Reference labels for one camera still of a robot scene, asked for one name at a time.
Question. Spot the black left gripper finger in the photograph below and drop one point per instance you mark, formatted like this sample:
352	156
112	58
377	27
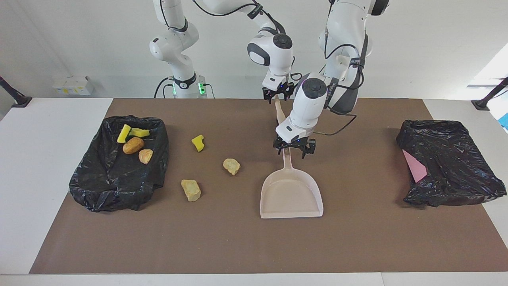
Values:
308	151
279	149

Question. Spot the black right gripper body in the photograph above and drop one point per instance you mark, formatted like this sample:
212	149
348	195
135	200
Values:
278	89

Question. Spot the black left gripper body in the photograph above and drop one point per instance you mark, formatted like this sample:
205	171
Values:
295	143

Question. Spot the beige brush with black bristles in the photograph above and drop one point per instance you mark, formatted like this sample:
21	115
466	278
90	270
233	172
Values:
280	113

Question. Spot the beige plastic dustpan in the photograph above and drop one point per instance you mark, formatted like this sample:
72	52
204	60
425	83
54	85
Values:
291	194

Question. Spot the pale beige sponge chunk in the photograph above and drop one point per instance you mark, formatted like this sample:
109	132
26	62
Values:
145	156
231	167
191	190

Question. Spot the small curved yellow sponge piece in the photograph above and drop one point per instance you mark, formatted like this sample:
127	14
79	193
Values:
197	143

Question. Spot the yellow sponge block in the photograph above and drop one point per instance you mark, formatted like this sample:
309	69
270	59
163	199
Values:
139	132

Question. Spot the orange-brown sponge chunk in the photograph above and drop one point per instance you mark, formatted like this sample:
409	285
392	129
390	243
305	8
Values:
133	145

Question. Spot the green and yellow sponge piece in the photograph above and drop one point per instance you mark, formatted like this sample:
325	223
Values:
124	134

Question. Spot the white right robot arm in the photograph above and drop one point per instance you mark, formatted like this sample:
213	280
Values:
274	55

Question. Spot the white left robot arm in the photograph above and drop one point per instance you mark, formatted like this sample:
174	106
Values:
309	107

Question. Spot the pink bin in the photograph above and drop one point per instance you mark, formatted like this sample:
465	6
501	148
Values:
414	169

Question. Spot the black bag over pink bin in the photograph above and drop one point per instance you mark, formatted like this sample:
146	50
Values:
456	171

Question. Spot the black trash bag bin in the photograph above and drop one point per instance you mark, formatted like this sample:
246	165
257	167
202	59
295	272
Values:
107	186

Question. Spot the brown table mat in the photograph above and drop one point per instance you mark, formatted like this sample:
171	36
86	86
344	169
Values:
317	246

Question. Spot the light blue panel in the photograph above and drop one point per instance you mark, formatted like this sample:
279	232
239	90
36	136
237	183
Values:
505	121

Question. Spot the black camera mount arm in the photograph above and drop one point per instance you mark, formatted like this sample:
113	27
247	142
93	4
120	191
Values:
484	102
16	97

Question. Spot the white wall socket boxes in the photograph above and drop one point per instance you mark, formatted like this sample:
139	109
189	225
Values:
73	85

